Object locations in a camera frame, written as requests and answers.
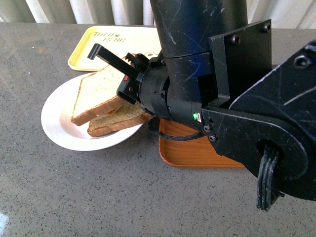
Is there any bread slice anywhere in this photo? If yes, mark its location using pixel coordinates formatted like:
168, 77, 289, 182
71, 65, 125, 126
87, 103, 151, 137

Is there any fried egg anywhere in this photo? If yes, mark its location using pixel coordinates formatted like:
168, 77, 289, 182
94, 106, 122, 120

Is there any black cable bundle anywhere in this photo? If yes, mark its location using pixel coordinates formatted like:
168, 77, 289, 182
147, 116, 284, 211

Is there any white round plate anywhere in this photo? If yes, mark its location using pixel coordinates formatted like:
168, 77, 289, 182
41, 73, 141, 151

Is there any yellow bear tray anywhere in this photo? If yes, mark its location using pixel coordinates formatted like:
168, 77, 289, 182
68, 26, 161, 72

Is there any white curtain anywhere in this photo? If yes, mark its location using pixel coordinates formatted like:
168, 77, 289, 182
0, 0, 316, 29

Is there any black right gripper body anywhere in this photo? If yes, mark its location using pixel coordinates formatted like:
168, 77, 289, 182
117, 52, 165, 105

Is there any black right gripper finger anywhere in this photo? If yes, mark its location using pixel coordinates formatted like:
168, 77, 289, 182
88, 43, 144, 82
123, 53, 149, 72

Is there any brown wooden tray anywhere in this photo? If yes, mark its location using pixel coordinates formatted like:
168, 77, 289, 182
158, 118, 246, 169

